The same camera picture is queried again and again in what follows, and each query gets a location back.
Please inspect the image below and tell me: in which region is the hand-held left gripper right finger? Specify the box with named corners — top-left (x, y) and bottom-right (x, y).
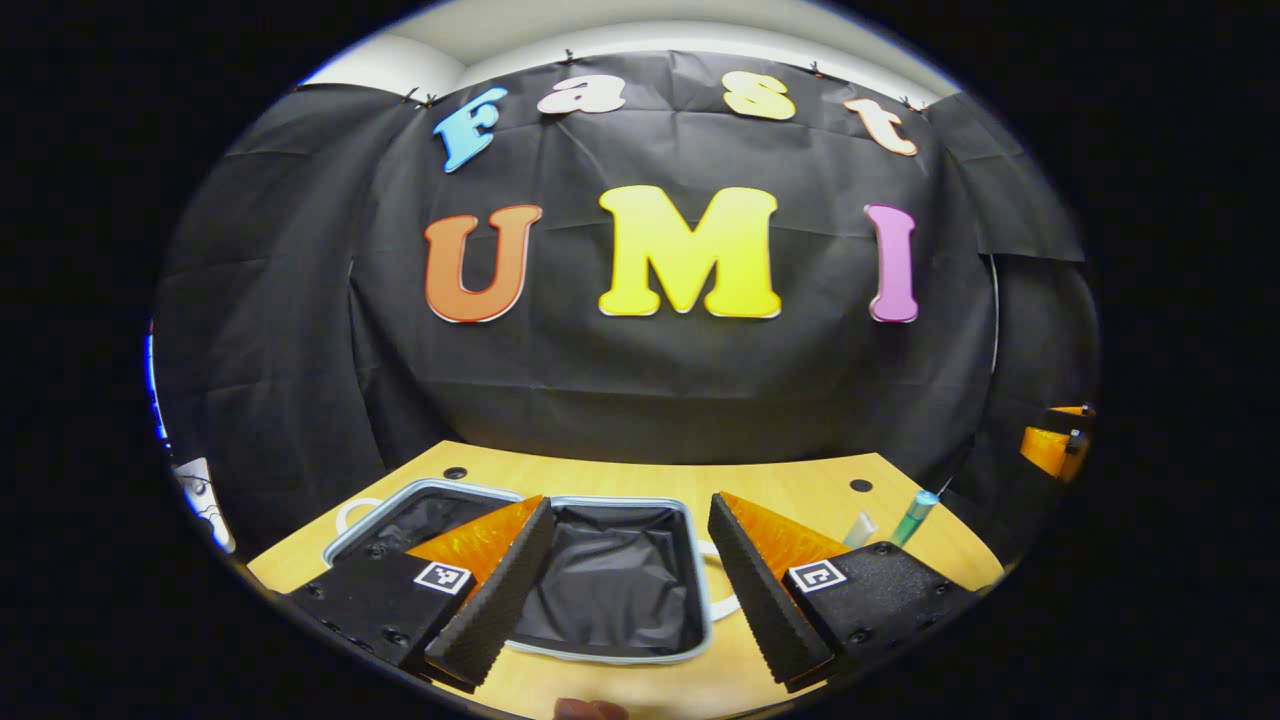
top-left (706, 490), bottom-right (986, 694)

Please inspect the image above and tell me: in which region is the light blue suitcase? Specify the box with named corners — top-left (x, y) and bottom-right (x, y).
top-left (322, 478), bottom-right (743, 667)

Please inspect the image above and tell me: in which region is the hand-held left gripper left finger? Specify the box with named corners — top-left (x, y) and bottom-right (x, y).
top-left (285, 495), bottom-right (558, 693)

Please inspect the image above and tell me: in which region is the teal cylindrical bottle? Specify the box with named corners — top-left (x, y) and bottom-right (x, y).
top-left (890, 489), bottom-right (941, 548)

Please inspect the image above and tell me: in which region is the white printed object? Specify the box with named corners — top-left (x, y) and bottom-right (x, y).
top-left (170, 455), bottom-right (237, 554)

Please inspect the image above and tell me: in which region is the black backdrop cloth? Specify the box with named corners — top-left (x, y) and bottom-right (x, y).
top-left (152, 50), bottom-right (1101, 561)

